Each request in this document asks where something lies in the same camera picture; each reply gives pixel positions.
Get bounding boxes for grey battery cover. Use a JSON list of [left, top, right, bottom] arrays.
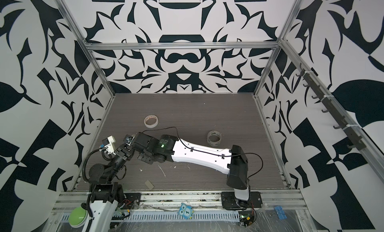
[[145, 180, 155, 190]]

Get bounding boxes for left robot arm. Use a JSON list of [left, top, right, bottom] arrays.
[[82, 144, 135, 232]]

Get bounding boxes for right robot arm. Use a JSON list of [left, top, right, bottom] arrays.
[[124, 133, 250, 203]]

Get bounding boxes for white masking tape roll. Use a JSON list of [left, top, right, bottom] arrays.
[[144, 114, 159, 129]]

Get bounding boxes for clear tape roll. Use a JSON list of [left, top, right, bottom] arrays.
[[207, 131, 222, 147]]

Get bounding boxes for green push button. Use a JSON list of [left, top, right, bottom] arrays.
[[68, 207, 88, 228]]

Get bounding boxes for small electronics board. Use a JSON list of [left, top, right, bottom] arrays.
[[239, 210, 257, 227]]

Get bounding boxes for blue tape piece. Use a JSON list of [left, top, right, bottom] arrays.
[[274, 206, 287, 220]]

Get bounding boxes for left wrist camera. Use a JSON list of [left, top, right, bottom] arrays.
[[100, 136, 116, 155]]

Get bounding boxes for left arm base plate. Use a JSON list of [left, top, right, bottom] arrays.
[[120, 193, 142, 210]]

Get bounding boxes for white slotted cable duct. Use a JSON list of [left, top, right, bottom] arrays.
[[59, 210, 241, 223]]

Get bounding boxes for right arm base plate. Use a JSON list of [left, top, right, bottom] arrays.
[[221, 192, 263, 211]]

